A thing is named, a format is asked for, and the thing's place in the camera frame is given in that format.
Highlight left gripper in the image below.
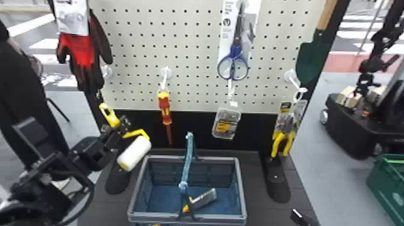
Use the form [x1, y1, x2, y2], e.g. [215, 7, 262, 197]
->
[69, 114, 132, 174]

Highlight white paint roller yellow handle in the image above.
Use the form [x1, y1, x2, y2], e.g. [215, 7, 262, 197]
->
[99, 102, 153, 173]

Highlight red yellow screwdriver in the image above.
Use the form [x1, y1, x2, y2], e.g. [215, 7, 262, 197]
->
[156, 90, 174, 145]

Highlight blue basket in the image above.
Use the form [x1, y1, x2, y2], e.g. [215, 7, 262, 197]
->
[126, 131, 248, 226]

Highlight red black gloves pair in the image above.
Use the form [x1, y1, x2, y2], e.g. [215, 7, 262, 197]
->
[47, 0, 114, 94]

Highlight clear screw packet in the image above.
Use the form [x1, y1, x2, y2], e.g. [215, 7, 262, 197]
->
[211, 100, 242, 141]

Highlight white pegboard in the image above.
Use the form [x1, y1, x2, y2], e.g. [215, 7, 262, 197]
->
[84, 0, 352, 204]

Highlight blue scissors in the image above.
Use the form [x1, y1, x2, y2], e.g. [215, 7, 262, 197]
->
[216, 0, 263, 82]

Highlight yellow pliers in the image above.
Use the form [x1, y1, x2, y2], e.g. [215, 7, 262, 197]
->
[270, 99, 309, 159]

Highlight green crate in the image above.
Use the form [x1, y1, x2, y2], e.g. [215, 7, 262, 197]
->
[365, 153, 404, 226]

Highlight black cable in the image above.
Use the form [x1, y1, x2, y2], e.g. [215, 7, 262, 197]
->
[54, 168, 96, 226]

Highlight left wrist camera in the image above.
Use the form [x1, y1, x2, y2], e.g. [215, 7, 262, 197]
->
[11, 117, 50, 154]

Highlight yellow handled scraper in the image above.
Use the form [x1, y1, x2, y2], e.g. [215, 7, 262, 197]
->
[182, 188, 218, 213]

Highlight green trowel wooden handle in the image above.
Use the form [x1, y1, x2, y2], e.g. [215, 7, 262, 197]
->
[295, 0, 339, 87]

